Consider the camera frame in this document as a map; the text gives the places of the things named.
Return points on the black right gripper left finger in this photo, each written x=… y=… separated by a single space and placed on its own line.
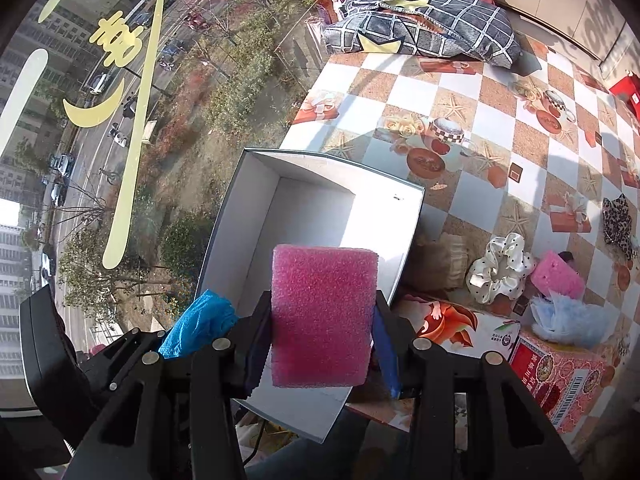
x=172 y=419

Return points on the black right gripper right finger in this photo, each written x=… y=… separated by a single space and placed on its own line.
x=472 y=418

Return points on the light blue mesh bath puff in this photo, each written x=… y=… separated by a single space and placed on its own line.
x=563 y=320

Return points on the white polka dot scrunchie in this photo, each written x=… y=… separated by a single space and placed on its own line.
x=502 y=270

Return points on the pink foam sponge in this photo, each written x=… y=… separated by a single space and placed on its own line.
x=555 y=272
x=322 y=302

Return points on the leopard print fabric scrunchie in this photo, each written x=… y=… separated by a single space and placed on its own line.
x=616 y=226

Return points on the floral white tissue box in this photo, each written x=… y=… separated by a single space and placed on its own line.
x=457 y=329

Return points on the red patterned carton box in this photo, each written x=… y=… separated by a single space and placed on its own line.
x=565 y=381

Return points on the beige knit pouch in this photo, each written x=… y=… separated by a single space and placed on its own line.
x=436 y=265

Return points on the checkered patterned tablecloth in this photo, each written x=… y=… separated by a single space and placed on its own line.
x=532 y=150

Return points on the white open cardboard box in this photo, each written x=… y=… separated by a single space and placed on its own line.
x=305 y=199

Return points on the red plastic chair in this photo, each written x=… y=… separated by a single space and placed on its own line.
x=627 y=90

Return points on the checkered dark blue pillow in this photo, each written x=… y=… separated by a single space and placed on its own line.
x=428 y=28

